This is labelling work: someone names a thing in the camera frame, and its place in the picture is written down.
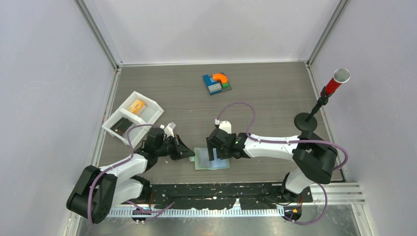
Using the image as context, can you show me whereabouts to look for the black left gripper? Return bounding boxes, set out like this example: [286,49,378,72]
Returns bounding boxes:
[155,134,195,161]

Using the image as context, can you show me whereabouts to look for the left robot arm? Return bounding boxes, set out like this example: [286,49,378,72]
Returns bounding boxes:
[66,126,195,224]

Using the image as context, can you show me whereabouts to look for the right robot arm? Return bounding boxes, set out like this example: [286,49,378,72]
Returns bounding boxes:
[206,128,337,202]

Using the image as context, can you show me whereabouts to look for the orange card stack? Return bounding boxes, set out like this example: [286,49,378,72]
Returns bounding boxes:
[127,99,147,116]

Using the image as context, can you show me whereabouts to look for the white two-compartment tray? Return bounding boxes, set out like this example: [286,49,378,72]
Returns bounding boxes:
[102,91,164,147]

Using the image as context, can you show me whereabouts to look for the colourful toy block set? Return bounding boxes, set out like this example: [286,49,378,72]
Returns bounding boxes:
[202,73,232,96]

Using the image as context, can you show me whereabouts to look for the red microphone on stand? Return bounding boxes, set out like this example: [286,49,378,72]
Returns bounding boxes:
[294,68,350,131]

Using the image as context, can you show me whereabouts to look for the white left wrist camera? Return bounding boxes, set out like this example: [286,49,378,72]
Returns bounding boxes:
[160,122,176,137]

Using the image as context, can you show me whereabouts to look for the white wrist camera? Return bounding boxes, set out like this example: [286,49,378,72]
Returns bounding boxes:
[160,122,176,137]
[214,119,232,134]

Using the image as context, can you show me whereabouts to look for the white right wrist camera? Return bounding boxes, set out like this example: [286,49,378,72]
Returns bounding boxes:
[214,119,232,134]

